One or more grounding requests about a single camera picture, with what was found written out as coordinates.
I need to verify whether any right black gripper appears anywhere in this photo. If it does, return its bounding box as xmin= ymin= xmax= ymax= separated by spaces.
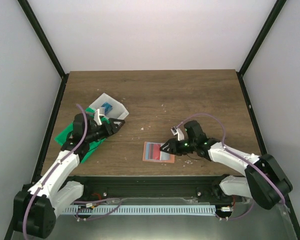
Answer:
xmin=159 ymin=138 xmax=196 ymax=157

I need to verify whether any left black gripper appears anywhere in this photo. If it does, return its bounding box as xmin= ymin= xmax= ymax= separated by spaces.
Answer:
xmin=86 ymin=118 xmax=126 ymax=143

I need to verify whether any red card black stripe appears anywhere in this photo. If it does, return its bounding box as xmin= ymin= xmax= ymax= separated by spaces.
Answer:
xmin=145 ymin=142 xmax=161 ymax=161

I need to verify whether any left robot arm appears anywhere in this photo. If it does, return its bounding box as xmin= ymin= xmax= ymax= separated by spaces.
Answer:
xmin=12 ymin=113 xmax=125 ymax=239

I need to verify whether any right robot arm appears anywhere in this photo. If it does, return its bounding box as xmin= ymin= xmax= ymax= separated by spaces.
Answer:
xmin=160 ymin=120 xmax=293 ymax=210

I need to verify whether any blue card in bin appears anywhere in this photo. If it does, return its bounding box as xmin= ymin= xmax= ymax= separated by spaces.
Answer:
xmin=101 ymin=102 xmax=113 ymax=115

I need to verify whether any white plastic bin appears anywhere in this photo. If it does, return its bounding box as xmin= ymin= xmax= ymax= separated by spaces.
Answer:
xmin=89 ymin=93 xmax=129 ymax=120

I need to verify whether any green plastic bin middle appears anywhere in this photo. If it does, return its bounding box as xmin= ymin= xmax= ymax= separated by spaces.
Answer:
xmin=85 ymin=107 xmax=97 ymax=117

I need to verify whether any green plastic bin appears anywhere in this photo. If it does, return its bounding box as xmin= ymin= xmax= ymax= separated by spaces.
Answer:
xmin=85 ymin=107 xmax=97 ymax=117
xmin=55 ymin=114 xmax=105 ymax=164

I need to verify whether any green plastic bin front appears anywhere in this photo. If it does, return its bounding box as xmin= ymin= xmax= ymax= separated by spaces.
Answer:
xmin=55 ymin=114 xmax=105 ymax=164

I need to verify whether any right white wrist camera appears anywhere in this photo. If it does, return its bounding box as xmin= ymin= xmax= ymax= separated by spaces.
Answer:
xmin=170 ymin=126 xmax=185 ymax=141

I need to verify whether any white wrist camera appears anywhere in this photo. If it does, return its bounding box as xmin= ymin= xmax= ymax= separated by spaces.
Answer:
xmin=93 ymin=107 xmax=105 ymax=126
xmin=170 ymin=126 xmax=185 ymax=141

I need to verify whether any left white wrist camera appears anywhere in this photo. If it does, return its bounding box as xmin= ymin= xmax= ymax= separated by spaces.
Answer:
xmin=93 ymin=107 xmax=105 ymax=126

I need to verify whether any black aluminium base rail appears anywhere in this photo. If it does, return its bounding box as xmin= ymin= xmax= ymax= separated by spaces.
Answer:
xmin=22 ymin=174 xmax=287 ymax=203

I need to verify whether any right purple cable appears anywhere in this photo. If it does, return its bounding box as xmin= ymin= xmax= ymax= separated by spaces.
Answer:
xmin=176 ymin=113 xmax=287 ymax=221

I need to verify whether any purple cable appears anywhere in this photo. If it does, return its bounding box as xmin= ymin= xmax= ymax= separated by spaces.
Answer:
xmin=22 ymin=103 xmax=122 ymax=240
xmin=176 ymin=113 xmax=287 ymax=221

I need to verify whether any light blue slotted cable duct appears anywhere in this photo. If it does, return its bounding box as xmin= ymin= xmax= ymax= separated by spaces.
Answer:
xmin=61 ymin=205 xmax=216 ymax=216

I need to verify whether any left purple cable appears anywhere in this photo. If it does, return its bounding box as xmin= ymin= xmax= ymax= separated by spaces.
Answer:
xmin=22 ymin=103 xmax=122 ymax=240

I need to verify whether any left black frame post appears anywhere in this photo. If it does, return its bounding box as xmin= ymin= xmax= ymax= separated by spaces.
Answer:
xmin=17 ymin=0 xmax=66 ymax=79

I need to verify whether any black frame post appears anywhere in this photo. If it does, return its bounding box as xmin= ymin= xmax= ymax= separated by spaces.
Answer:
xmin=17 ymin=0 xmax=66 ymax=79
xmin=238 ymin=0 xmax=287 ymax=76

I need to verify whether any right black frame post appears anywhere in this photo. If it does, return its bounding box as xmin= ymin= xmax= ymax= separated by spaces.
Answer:
xmin=238 ymin=0 xmax=287 ymax=76

